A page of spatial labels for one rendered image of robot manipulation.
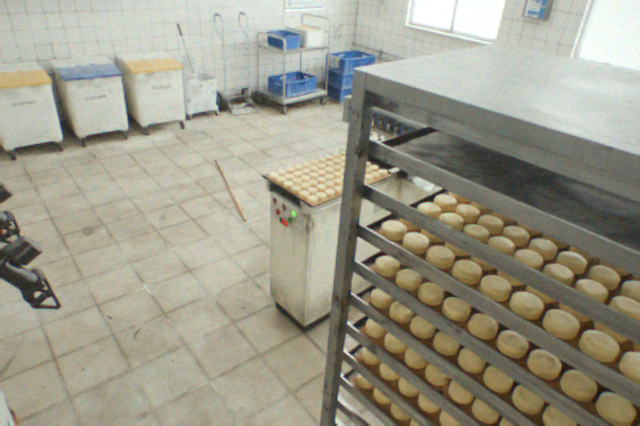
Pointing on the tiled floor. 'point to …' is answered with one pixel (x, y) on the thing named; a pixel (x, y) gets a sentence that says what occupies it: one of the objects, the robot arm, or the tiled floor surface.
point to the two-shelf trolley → (285, 69)
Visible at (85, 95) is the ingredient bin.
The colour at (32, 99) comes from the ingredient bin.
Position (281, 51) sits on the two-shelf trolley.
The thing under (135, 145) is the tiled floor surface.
